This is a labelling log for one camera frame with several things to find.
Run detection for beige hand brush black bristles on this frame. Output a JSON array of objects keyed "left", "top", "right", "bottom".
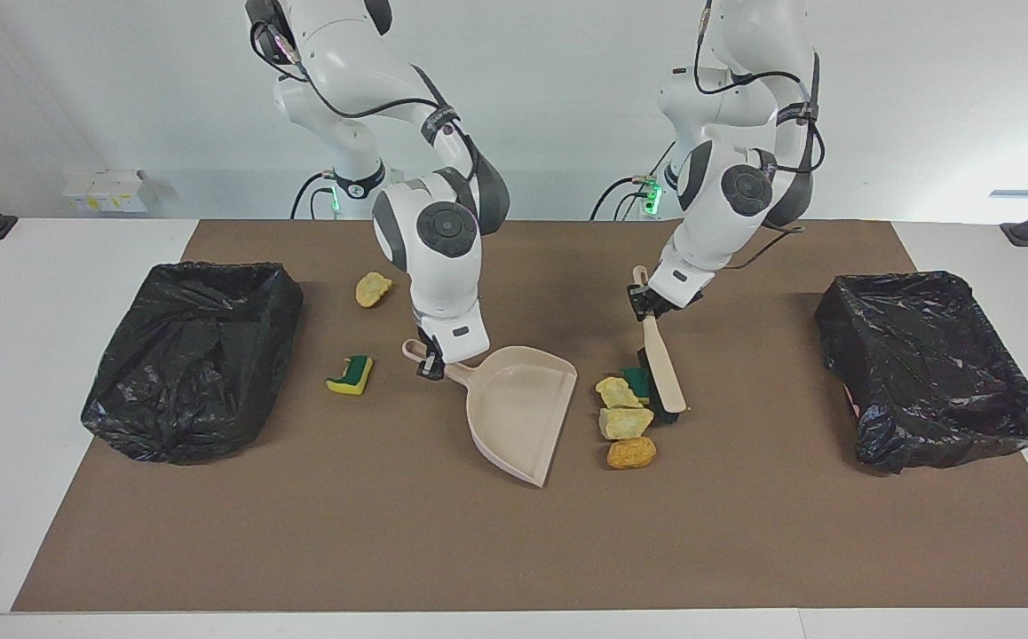
[{"left": 632, "top": 265, "right": 688, "bottom": 425}]

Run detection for small rounded yellow foam chunk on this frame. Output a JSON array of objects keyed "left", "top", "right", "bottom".
[{"left": 355, "top": 272, "right": 393, "bottom": 309}]

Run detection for green and yellow sponge piece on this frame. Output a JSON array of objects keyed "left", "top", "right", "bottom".
[{"left": 618, "top": 367, "right": 654, "bottom": 406}]

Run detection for notched green yellow sponge piece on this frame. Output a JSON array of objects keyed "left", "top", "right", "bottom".
[{"left": 326, "top": 355, "right": 375, "bottom": 396}]

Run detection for beige plastic dustpan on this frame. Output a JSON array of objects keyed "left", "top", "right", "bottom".
[{"left": 402, "top": 339, "right": 579, "bottom": 489}]

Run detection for pale yellow foam chunk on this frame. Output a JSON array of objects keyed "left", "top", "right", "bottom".
[
  {"left": 595, "top": 376, "right": 644, "bottom": 409},
  {"left": 598, "top": 406, "right": 655, "bottom": 442}
]

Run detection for orange-brown sponge chunk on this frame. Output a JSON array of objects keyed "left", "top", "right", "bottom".
[{"left": 606, "top": 436, "right": 657, "bottom": 470}]

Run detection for black plastic trash bag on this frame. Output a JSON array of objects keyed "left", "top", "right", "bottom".
[
  {"left": 814, "top": 271, "right": 1028, "bottom": 476},
  {"left": 81, "top": 261, "right": 304, "bottom": 465}
]

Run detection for large brown table mat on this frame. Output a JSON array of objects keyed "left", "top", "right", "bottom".
[{"left": 12, "top": 219, "right": 1028, "bottom": 613}]

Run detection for black power cable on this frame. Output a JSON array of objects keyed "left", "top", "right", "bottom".
[
  {"left": 290, "top": 171, "right": 337, "bottom": 220},
  {"left": 591, "top": 142, "right": 657, "bottom": 220}
]

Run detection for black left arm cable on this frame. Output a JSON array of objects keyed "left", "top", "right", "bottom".
[{"left": 694, "top": 0, "right": 826, "bottom": 270}]

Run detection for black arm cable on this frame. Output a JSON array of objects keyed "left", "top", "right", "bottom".
[
  {"left": 250, "top": 0, "right": 490, "bottom": 183},
  {"left": 694, "top": 0, "right": 826, "bottom": 270}
]

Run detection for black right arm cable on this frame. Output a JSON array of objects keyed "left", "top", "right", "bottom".
[{"left": 250, "top": 0, "right": 490, "bottom": 183}]

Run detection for white wall box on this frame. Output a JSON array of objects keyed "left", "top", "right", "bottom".
[{"left": 63, "top": 169, "right": 147, "bottom": 214}]

